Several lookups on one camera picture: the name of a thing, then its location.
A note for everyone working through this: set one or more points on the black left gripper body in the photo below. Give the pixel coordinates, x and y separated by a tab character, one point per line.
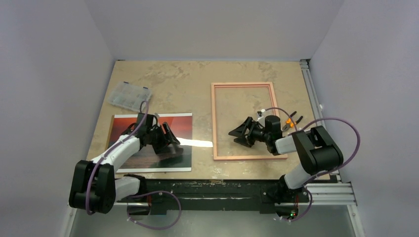
156	135

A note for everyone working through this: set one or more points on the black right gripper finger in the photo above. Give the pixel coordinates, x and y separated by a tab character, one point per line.
244	142
241	130

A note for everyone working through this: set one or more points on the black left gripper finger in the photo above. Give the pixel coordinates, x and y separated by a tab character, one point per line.
161	148
169	135

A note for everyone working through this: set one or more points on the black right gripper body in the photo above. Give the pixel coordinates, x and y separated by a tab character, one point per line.
250	131

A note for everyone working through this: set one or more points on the sunset photo print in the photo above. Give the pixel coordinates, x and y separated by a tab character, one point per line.
177	160

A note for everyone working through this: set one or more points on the pink wooden picture frame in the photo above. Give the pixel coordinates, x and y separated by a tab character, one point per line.
273	101

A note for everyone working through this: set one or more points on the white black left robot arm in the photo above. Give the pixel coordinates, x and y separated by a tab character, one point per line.
94	186

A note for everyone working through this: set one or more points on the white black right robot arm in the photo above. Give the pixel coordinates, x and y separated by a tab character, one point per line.
316	150

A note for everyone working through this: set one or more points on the yellow black pliers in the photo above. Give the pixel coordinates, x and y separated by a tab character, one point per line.
291	122

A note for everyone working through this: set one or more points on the clear plastic organizer box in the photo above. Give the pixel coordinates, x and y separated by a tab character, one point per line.
129	96

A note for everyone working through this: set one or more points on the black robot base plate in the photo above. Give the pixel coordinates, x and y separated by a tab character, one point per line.
262	196

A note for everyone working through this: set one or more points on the aluminium rail frame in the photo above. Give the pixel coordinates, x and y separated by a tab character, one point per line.
185	86

